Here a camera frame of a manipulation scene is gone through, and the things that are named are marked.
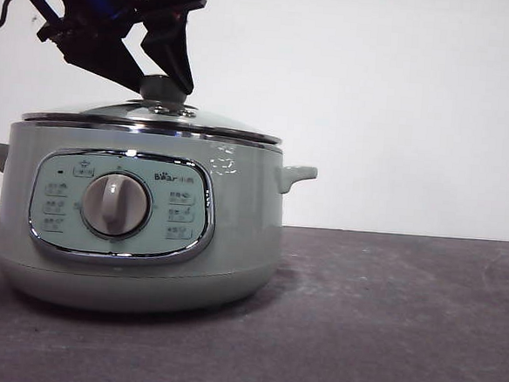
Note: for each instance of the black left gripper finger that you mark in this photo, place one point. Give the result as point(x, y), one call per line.
point(106, 58)
point(172, 50)

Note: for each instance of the glass lid with green knob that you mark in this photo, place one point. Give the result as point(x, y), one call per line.
point(161, 89)

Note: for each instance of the green electric cooking pot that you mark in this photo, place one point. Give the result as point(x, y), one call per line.
point(243, 225)

